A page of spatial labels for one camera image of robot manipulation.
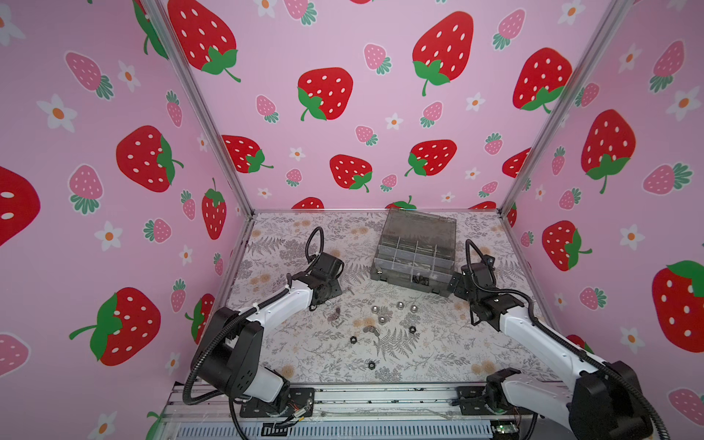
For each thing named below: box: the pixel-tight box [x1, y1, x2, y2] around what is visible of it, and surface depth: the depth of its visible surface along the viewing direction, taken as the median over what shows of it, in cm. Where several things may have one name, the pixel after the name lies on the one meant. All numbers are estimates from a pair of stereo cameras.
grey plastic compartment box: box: [370, 207, 457, 297], surface depth 108 cm
